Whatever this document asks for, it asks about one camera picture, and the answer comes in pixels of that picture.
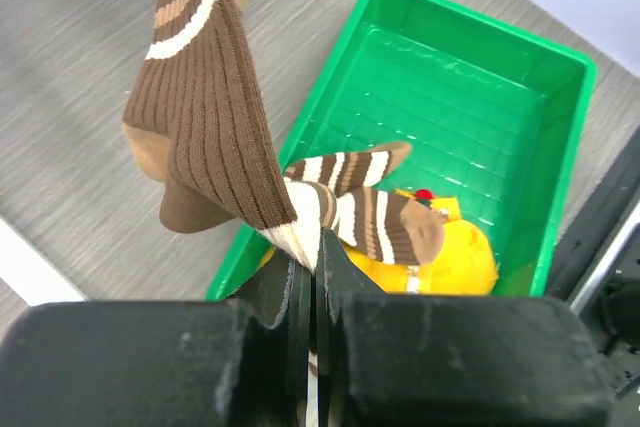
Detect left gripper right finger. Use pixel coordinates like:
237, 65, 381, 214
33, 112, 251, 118
315, 231, 614, 426

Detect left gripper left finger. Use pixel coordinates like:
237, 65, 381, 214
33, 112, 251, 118
1, 256, 312, 426

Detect yellow sock with patch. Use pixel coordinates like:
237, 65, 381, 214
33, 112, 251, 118
344, 189, 499, 295

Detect brown striped sock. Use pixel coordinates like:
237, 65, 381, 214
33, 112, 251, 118
121, 0, 321, 271
284, 141, 445, 266

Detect green plastic tray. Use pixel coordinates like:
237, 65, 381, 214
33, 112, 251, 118
205, 0, 599, 302

